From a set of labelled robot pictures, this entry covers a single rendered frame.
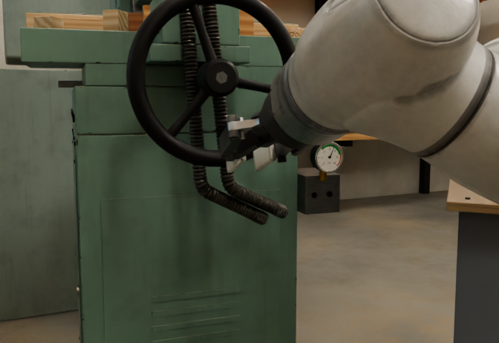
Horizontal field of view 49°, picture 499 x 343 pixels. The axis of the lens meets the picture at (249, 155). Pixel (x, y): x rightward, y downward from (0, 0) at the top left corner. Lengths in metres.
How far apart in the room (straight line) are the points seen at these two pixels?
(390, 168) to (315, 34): 4.06
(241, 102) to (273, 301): 0.42
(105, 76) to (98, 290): 0.40
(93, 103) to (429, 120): 0.73
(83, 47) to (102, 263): 0.40
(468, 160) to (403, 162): 4.08
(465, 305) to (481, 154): 0.59
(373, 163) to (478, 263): 3.40
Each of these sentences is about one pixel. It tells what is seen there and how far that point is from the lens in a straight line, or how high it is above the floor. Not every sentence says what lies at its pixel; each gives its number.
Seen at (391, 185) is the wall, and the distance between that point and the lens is 4.49.
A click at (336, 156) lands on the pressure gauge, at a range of 1.10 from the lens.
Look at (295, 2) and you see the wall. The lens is 4.00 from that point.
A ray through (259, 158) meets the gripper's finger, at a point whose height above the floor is 0.70.
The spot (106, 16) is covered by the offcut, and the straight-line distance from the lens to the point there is 1.07.
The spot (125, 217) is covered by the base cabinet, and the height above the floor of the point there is 0.55.
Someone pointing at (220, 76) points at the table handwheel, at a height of 0.81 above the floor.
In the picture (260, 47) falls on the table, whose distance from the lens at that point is 1.10.
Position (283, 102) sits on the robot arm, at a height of 0.77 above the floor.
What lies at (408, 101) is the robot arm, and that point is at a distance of 0.41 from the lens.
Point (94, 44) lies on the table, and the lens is 1.04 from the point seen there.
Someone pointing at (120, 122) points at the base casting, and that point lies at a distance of 1.04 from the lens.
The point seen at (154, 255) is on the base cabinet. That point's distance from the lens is 1.09.
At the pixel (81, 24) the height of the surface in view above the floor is 0.93.
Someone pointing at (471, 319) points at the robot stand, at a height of 0.41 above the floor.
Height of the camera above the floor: 0.78
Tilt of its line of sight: 6 degrees down
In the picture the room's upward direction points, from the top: straight up
